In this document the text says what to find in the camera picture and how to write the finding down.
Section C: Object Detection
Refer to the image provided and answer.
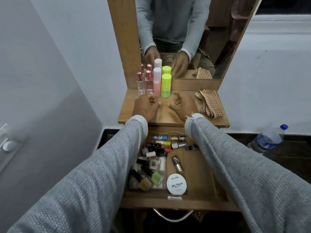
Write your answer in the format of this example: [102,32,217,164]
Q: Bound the person's right hand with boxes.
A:
[168,91,199,122]

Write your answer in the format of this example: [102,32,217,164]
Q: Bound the person's left hand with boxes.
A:
[132,94,161,122]

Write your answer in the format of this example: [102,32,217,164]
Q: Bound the person's right forearm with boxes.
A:
[184,113,311,233]

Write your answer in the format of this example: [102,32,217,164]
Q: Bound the person's left forearm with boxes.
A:
[7,115,149,233]

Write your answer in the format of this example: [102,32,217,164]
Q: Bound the wooden dressing table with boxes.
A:
[118,89,241,233]

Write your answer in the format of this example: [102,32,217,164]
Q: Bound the neon yellow green bottle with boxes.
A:
[161,73,172,98]

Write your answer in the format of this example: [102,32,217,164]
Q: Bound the pink bottle white cap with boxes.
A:
[153,67,162,98]

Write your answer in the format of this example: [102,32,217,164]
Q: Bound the clear perfume bottle pink cap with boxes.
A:
[136,71,146,96]

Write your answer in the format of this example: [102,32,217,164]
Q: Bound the brown checkered cloth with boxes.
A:
[195,89,224,119]

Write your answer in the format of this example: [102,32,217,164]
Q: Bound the pile of nail polish bottles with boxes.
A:
[129,134,200,192]

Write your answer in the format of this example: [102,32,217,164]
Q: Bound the white plastic tray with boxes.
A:
[128,156,167,190]

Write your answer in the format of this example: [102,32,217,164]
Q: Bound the wooden drawer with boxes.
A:
[120,127,241,213]

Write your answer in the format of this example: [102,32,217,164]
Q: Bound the round white container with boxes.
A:
[166,173,188,195]

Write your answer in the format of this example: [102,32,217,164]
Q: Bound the wooden framed mirror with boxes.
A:
[107,0,263,91]

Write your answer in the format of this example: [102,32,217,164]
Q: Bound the plastic water bottle blue cap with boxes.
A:
[247,124,289,154]

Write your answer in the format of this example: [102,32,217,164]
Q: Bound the thin white cord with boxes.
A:
[153,129,183,135]

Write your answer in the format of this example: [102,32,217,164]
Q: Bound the metal drawer handle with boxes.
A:
[153,208,194,223]

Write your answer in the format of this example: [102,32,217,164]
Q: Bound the white wall fixture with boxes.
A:
[0,123,24,154]

